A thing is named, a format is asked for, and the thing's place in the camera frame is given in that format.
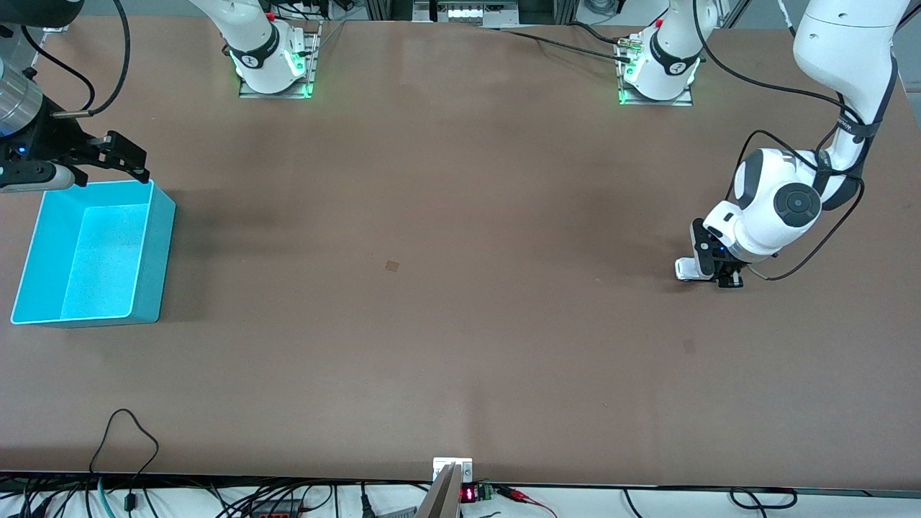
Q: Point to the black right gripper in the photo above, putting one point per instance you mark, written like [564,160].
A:
[52,138]

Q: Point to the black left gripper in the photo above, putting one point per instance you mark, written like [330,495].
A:
[732,276]

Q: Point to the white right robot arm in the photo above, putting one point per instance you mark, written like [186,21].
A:
[252,43]

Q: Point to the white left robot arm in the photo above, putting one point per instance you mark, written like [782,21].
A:
[842,43]

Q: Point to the cyan plastic bin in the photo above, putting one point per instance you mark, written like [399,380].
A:
[93,252]

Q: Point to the red black clip leads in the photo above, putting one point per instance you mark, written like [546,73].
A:
[522,496]

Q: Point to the red LED display module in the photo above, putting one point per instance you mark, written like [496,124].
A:
[471,494]

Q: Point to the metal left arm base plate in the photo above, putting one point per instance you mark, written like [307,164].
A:
[683,99]

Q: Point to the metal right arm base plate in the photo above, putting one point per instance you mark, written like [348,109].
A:
[311,65]

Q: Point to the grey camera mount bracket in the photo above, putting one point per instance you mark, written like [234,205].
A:
[446,489]

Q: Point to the aluminium frame with white module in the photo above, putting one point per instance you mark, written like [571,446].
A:
[468,13]

